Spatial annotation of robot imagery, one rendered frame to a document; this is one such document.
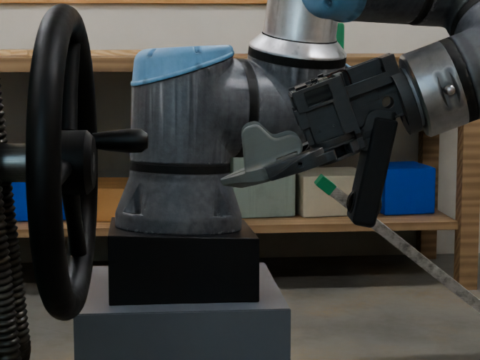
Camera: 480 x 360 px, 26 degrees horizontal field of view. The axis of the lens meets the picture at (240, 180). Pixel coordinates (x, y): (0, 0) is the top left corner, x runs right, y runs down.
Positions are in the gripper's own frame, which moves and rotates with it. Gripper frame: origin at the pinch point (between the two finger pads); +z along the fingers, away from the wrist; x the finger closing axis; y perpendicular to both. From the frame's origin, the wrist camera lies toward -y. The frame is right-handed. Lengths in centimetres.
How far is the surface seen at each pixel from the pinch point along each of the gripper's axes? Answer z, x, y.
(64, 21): 7.8, 17.3, 20.8
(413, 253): -31, -181, -64
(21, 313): 23.2, 9.9, -3.1
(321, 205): -13, -275, -60
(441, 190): -63, -326, -82
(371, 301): -17, -247, -93
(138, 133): 7.4, 0.8, 8.6
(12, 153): 17.3, 13.1, 11.7
